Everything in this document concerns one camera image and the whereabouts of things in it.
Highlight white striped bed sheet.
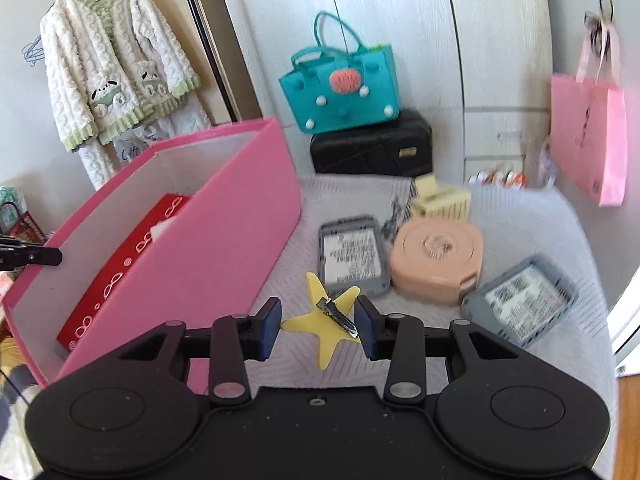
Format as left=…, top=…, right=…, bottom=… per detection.
left=260, top=172, right=618, bottom=397

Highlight teal felt tote bag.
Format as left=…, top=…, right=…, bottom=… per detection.
left=278, top=10, right=401, bottom=135

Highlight blue wire hangers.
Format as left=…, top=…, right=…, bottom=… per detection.
left=21, top=35, right=45, bottom=67

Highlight fuzzy white green cardigan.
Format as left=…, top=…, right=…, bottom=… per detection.
left=40, top=0, right=202, bottom=154

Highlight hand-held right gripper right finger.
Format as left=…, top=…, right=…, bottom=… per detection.
left=354, top=295, right=521, bottom=404

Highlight black hair ties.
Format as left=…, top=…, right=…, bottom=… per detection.
left=584, top=0, right=617, bottom=56

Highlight pink fabric bag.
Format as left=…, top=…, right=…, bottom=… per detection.
left=550, top=25, right=629, bottom=208

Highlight black suitcase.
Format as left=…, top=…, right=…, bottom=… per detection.
left=309, top=108, right=434, bottom=177

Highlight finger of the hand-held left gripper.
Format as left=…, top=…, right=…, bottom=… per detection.
left=0, top=234, right=64, bottom=267

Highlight white charger block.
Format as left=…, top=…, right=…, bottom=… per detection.
left=150, top=217, right=179, bottom=244

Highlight row of small bottles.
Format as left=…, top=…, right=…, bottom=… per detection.
left=467, top=170, right=529, bottom=190

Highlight green white printed bag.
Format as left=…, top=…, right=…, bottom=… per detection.
left=0, top=186, right=28, bottom=231

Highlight black clothes rack pole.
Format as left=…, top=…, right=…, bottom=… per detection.
left=174, top=0, right=242, bottom=125

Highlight grey case with label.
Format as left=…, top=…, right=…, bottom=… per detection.
left=317, top=215, right=392, bottom=299
left=460, top=255, right=580, bottom=347

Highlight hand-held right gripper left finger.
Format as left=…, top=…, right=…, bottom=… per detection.
left=117, top=296, right=282, bottom=406

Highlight white wardrobe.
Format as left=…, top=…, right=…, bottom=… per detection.
left=212, top=0, right=557, bottom=182

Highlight pink cardboard box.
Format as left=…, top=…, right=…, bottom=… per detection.
left=0, top=116, right=302, bottom=395

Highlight round pink case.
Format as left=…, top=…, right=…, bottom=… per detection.
left=390, top=217, right=485, bottom=307

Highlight red printed box lining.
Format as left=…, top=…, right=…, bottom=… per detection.
left=56, top=194, right=193, bottom=357

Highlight yellow star hair clip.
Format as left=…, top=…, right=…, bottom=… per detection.
left=281, top=271, right=362, bottom=371

